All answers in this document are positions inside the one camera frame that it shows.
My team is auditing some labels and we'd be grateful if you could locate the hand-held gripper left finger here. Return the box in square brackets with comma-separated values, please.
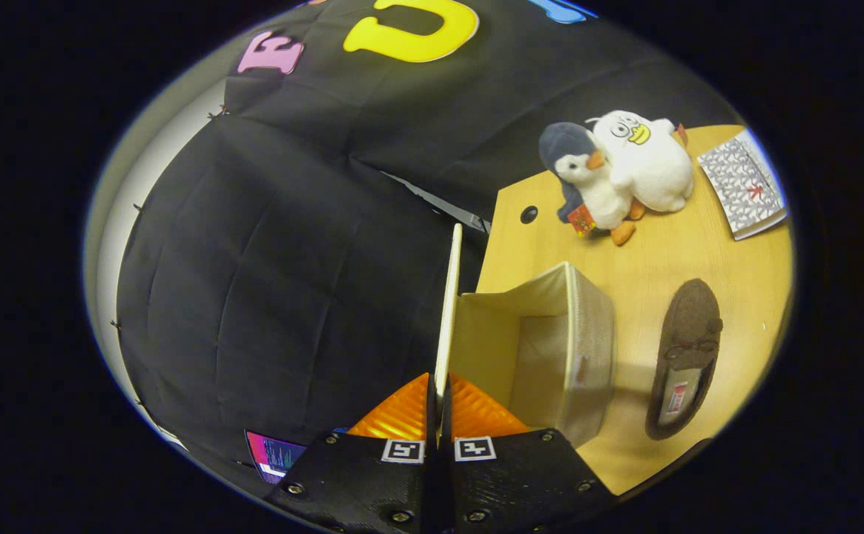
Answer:
[265, 372, 440, 534]

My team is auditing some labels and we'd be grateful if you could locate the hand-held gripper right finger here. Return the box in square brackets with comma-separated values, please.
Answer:
[439, 372, 618, 534]

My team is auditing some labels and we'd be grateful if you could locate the beige fabric storage box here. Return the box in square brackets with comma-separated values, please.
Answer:
[435, 222, 616, 449]

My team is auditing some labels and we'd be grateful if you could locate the brown slipper shoe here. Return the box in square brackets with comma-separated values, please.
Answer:
[645, 278, 725, 442]

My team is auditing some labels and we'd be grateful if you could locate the computer monitor screen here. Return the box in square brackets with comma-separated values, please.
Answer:
[245, 430, 309, 484]

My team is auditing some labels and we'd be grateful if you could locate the black backdrop cloth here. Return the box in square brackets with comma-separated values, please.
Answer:
[116, 0, 744, 484]

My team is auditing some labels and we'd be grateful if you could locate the blue white plush penguin toy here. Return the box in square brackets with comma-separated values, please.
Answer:
[538, 122, 637, 247]

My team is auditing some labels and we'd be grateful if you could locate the white plush duck toy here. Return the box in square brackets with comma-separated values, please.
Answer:
[586, 110, 696, 214]

